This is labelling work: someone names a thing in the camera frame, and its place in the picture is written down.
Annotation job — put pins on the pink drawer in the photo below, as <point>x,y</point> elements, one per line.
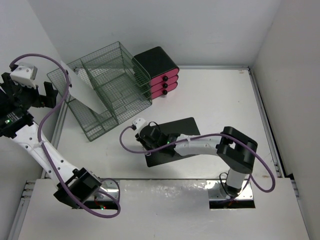
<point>163,77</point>
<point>163,91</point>
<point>168,82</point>

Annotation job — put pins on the white clipboard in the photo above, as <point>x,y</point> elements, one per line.
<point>81,89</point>

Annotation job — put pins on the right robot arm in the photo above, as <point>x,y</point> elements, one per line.
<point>234,148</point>

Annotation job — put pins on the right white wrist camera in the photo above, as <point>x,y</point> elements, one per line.
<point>139,123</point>

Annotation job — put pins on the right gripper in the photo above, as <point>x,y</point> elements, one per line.
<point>143,141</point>

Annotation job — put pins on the pink bottom drawer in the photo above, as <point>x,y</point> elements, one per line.
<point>163,91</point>

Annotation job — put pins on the green wire mesh organizer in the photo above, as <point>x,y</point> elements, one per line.
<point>121,84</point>

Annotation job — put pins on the black clipboard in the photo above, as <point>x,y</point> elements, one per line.
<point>186,126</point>

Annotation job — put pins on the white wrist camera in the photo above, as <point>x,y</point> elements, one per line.
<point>25,74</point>
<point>139,123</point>

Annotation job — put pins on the pink top drawer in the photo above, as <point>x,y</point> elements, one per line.
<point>163,77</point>

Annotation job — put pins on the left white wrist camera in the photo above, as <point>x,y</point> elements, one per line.
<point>25,74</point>

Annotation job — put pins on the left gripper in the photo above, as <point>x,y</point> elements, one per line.
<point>48,99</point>

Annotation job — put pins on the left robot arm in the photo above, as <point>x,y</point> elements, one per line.
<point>16,123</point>

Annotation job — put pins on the black drawer cabinet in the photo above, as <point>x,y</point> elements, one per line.
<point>154,62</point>

